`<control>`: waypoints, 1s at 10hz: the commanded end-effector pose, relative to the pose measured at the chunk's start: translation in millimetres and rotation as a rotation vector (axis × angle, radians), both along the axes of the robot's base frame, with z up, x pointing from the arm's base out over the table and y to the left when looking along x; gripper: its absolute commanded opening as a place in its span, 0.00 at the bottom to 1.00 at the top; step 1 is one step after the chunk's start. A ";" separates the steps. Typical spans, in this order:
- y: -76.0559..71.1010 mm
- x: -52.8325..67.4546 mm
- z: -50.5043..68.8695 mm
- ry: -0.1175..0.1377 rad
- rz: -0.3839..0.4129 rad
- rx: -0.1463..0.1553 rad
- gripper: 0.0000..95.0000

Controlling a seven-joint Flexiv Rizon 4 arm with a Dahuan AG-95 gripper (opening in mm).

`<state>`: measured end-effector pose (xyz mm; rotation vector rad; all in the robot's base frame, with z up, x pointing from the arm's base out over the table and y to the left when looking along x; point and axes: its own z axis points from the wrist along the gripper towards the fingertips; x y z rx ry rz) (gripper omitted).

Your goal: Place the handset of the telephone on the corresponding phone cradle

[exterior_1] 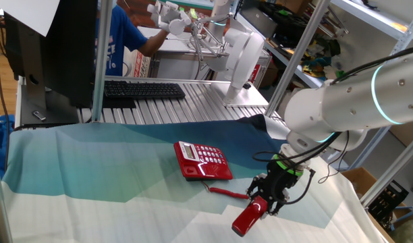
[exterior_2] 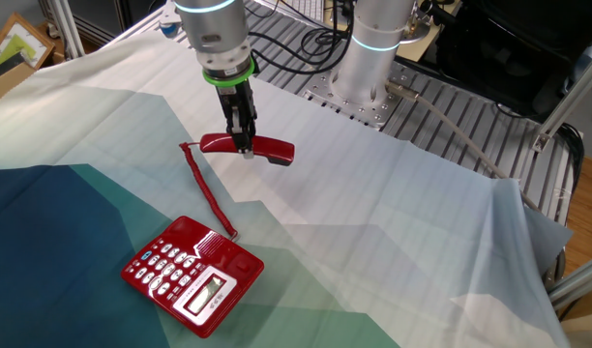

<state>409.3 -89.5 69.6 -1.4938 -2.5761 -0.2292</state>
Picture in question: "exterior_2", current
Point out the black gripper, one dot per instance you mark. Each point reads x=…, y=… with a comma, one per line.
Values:
x=238, y=101

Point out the red telephone handset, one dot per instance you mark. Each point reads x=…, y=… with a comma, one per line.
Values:
x=272, y=150

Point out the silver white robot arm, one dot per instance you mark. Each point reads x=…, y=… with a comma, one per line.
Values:
x=214, y=29

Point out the red telephone base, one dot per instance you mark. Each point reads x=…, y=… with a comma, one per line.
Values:
x=199, y=285

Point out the white computer keyboard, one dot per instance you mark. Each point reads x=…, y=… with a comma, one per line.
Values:
x=310, y=9

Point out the blue green white tablecloth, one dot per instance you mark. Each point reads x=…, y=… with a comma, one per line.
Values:
x=397, y=217

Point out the tan wooden board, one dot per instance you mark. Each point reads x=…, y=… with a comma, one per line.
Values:
x=431, y=50

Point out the green paper sheet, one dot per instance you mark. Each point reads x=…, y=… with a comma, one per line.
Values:
x=18, y=48

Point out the brown cardboard box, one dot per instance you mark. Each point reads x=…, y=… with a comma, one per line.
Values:
x=6, y=82

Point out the large black device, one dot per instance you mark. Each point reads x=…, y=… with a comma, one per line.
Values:
x=509, y=48

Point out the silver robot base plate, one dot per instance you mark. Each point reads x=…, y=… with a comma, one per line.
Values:
x=373, y=110

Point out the aluminium frame post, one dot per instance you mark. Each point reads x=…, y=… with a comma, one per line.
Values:
x=68, y=29

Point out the aluminium frame profile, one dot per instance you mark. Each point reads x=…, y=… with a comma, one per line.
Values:
x=581, y=280
x=569, y=99

